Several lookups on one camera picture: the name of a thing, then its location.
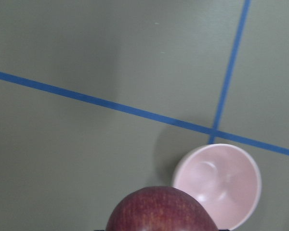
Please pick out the pink bowl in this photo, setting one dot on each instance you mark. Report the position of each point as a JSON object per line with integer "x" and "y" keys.
{"x": 224, "y": 179}

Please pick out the red apple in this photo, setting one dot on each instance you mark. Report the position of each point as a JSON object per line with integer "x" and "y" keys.
{"x": 159, "y": 208}

